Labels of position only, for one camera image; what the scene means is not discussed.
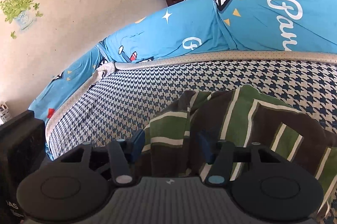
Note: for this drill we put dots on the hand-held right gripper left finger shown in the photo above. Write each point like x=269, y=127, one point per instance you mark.
x=138, y=145

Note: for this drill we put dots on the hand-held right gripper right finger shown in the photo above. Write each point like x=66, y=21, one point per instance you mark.
x=204, y=146

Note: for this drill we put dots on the green brown striped t-shirt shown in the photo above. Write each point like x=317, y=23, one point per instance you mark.
x=263, y=121

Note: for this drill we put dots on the white basket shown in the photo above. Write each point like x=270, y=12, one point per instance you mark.
x=5, y=113

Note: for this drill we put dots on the houndstooth sofa cover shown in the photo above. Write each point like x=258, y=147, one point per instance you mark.
x=118, y=108

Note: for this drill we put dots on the blue printed bolster cushion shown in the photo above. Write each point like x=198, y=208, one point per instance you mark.
x=184, y=29

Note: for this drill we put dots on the green plant wall sticker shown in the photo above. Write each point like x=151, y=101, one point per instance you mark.
x=18, y=2

